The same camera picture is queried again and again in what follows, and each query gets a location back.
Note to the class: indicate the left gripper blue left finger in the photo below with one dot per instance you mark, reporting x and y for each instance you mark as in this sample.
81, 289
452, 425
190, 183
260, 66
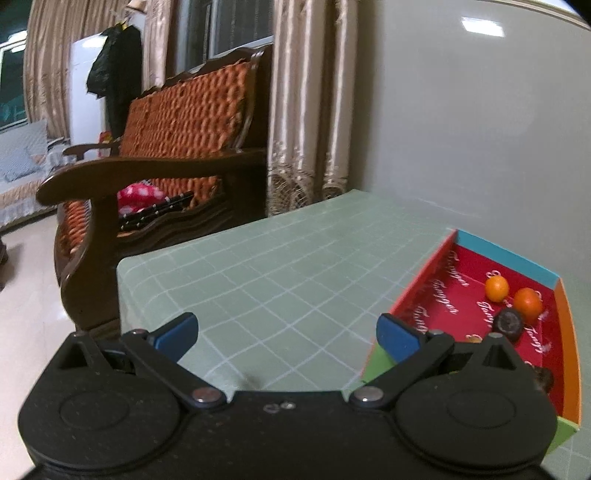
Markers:
159, 351

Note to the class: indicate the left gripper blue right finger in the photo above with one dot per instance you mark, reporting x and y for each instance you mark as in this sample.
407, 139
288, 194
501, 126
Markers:
416, 355

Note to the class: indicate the small tan round fruit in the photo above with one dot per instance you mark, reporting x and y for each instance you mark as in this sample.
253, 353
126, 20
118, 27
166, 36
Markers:
474, 338

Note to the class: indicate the dark mangosteen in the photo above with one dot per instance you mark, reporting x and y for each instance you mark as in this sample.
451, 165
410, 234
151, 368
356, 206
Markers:
509, 322
544, 378

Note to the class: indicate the small orange mandarin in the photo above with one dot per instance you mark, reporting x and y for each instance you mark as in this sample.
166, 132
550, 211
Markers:
497, 288

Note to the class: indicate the dark mangosteen front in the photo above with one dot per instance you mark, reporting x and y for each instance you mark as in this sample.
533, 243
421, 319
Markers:
544, 378

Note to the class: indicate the colourful cardboard box tray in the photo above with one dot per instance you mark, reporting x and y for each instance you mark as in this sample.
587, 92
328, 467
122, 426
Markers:
481, 406

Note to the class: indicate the green grid table cloth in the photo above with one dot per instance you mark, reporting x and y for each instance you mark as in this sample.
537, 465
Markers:
287, 309

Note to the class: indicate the red white patterned cloth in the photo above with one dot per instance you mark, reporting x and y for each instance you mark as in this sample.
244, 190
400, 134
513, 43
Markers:
138, 196

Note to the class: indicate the wooden sofa orange cushions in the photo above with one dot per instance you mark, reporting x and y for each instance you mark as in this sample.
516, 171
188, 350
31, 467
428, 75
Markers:
204, 132

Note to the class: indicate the grey bed with pillows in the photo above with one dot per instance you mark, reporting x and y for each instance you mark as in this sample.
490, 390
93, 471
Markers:
28, 157

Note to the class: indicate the white refrigerator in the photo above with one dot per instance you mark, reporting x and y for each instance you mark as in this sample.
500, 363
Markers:
87, 112

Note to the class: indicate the dark hanging jacket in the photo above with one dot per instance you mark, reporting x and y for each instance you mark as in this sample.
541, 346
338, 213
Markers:
116, 74

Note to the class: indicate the beige satin curtain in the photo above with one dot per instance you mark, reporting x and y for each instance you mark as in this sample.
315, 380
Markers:
311, 102

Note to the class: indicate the far beige curtain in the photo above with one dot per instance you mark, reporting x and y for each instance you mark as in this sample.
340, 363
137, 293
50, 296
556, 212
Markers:
54, 25

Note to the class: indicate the straw hat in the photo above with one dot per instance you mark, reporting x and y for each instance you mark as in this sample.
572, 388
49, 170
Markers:
137, 6

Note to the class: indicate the window with frame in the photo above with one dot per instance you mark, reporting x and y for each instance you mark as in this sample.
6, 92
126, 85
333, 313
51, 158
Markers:
209, 29

